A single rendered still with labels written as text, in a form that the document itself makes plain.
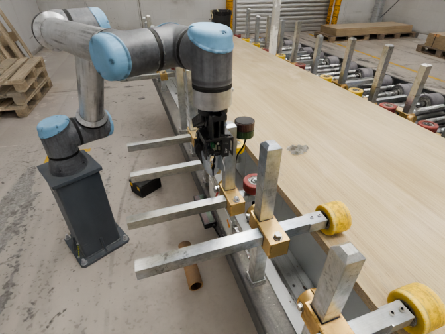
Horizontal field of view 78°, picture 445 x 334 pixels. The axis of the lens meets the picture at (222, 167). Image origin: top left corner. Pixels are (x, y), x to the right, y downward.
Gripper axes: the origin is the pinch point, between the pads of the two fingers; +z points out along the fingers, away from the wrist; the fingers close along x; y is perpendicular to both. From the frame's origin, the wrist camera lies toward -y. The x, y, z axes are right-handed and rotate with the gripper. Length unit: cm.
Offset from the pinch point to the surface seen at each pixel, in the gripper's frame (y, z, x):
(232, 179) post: -5.8, 9.6, 8.4
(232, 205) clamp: 1.4, 13.9, 6.0
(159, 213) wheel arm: -3.2, 14.5, -15.9
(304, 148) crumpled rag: -14.9, 9.3, 41.1
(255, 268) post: 19.2, 22.2, 6.5
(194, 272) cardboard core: -34, 93, -2
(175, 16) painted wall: -792, 50, 134
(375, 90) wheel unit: -58, 9, 115
